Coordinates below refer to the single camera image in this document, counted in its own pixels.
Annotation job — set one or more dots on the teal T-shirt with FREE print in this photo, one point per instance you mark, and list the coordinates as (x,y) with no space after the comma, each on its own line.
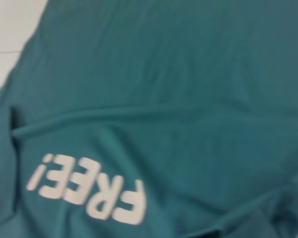
(188,86)

